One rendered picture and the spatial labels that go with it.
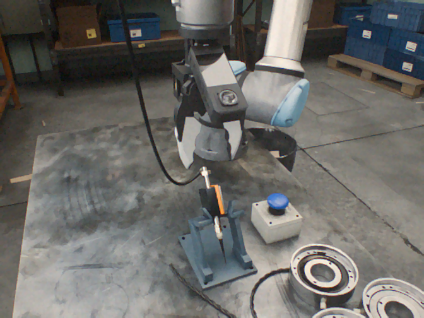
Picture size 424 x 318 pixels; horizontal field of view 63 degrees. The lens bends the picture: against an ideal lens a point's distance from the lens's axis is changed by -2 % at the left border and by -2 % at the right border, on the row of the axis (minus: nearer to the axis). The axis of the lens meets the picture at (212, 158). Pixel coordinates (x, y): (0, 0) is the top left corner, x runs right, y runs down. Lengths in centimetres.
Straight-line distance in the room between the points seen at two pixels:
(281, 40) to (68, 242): 60
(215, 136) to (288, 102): 21
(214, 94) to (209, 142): 48
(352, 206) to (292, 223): 152
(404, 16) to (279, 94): 351
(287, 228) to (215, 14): 40
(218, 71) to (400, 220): 184
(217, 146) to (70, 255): 43
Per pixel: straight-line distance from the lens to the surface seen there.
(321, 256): 64
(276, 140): 195
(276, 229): 66
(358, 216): 212
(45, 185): 91
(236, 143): 55
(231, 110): 42
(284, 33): 82
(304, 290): 58
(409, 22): 422
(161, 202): 77
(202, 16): 46
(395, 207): 228
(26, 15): 406
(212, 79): 45
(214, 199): 57
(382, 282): 62
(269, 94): 80
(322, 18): 467
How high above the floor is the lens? 127
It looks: 31 degrees down
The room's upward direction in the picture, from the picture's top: straight up
